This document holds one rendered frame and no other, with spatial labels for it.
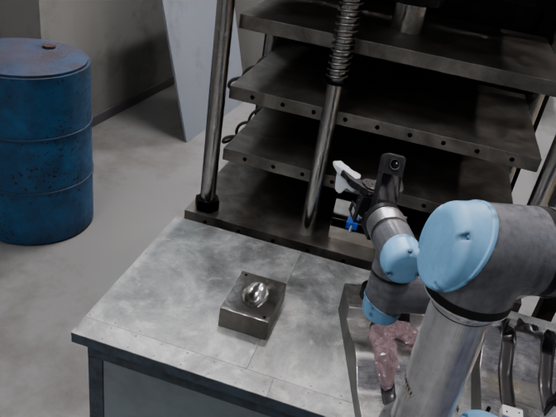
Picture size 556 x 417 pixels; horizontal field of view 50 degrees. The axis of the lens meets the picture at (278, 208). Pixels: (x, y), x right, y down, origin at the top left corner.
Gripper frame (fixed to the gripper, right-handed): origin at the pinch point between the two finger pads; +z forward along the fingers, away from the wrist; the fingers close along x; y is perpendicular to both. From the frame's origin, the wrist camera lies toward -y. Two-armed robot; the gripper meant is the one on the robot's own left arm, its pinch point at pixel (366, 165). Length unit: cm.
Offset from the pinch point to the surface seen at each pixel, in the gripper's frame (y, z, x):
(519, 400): 49, -15, 58
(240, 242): 67, 63, -10
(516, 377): 49, -7, 62
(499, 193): 30, 73, 84
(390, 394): 57, -11, 26
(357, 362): 55, -4, 17
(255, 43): 101, 479, 30
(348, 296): 52, 22, 19
